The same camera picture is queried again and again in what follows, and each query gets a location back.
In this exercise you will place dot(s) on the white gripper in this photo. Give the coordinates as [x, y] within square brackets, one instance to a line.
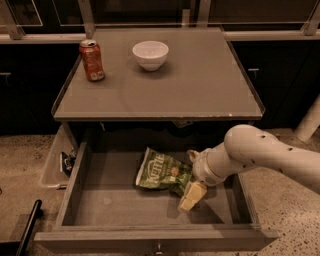
[202, 168]

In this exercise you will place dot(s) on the white ceramic bowl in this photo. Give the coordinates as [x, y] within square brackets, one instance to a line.
[150, 55]

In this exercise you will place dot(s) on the dark items in bin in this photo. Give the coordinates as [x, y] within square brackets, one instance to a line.
[67, 162]

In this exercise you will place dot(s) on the orange soda can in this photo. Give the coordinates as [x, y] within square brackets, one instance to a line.
[92, 61]

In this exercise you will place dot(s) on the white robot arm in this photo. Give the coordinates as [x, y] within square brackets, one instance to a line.
[246, 147]

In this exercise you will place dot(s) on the metal railing frame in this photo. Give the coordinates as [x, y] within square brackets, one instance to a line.
[69, 21]

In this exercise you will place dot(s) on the open grey top drawer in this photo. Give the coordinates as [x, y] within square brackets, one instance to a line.
[103, 211]

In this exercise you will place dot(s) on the green jalapeno chip bag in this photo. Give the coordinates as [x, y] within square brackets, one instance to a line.
[161, 171]

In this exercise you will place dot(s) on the clear plastic storage bin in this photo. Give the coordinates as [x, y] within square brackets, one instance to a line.
[52, 176]

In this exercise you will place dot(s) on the grey cabinet with counter top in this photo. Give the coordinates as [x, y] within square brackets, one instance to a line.
[201, 80]

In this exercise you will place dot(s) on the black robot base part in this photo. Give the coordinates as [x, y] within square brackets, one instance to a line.
[19, 247]

